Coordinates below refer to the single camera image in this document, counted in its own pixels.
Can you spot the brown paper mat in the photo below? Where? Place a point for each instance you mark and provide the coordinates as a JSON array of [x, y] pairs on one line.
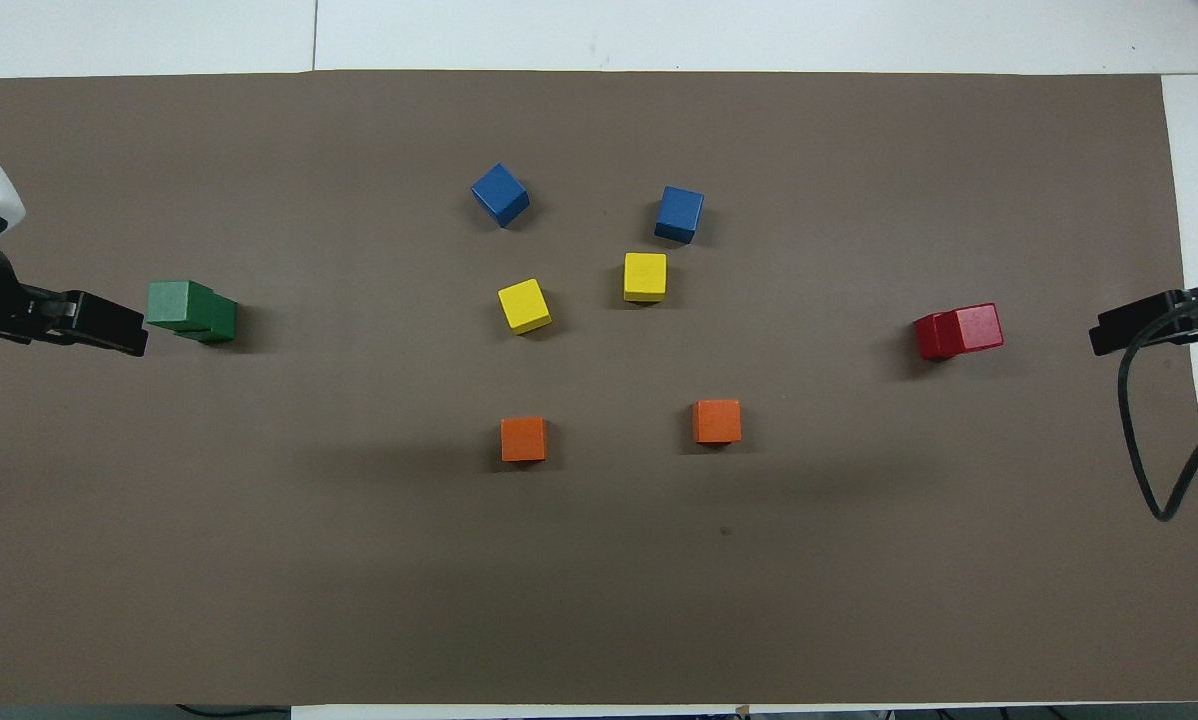
[[599, 600]]

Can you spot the red wooden cube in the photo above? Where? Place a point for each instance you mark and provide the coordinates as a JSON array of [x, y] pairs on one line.
[[977, 328], [931, 340]]

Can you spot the blue wooden cube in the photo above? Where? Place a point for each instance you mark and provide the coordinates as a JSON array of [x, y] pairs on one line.
[[679, 213], [500, 194]]

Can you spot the green wooden cube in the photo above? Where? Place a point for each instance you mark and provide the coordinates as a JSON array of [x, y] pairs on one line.
[[179, 305], [223, 324]]

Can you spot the yellow wooden cube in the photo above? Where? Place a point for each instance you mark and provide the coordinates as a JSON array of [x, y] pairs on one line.
[[645, 276], [524, 305]]

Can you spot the orange wooden cube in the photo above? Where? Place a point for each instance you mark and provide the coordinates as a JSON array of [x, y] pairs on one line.
[[524, 439], [717, 421]]

